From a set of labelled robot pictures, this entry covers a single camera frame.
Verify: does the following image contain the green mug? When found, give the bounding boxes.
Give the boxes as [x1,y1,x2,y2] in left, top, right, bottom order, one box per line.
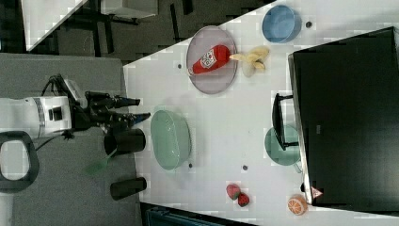
[264,125,302,173]

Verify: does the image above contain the grey round plate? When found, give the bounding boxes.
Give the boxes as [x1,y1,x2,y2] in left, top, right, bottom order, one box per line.
[186,25,237,94]

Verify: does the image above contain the blue bowl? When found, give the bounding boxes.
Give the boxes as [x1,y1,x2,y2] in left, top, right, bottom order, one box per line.
[262,5,302,43]

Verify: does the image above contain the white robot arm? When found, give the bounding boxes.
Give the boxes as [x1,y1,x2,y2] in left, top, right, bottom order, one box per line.
[1,91,151,139]

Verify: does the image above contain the green plastic strainer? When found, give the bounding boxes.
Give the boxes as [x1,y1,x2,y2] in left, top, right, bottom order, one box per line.
[151,110,191,170]

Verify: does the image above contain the black toaster oven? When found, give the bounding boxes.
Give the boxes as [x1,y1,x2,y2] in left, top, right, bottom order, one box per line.
[272,26,399,216]

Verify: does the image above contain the orange slice toy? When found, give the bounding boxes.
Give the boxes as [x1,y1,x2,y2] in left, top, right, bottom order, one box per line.
[287,194,308,216]

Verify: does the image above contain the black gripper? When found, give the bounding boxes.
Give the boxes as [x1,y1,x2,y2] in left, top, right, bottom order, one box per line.
[72,91,151,132]

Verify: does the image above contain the peeled toy banana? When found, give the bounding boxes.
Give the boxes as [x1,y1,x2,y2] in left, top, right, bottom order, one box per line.
[230,45,269,77]

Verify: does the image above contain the red toy strawberry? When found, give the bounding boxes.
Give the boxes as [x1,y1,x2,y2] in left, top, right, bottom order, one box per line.
[237,192,250,207]
[226,184,241,201]

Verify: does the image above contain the black cylinder container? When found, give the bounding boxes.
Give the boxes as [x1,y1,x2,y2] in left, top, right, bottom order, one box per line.
[110,177,147,201]

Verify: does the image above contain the red ketchup bottle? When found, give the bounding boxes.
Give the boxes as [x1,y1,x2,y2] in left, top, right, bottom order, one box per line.
[188,44,231,75]

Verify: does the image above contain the green plastic spatula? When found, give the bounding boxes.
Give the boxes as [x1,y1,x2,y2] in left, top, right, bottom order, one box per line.
[85,150,117,175]

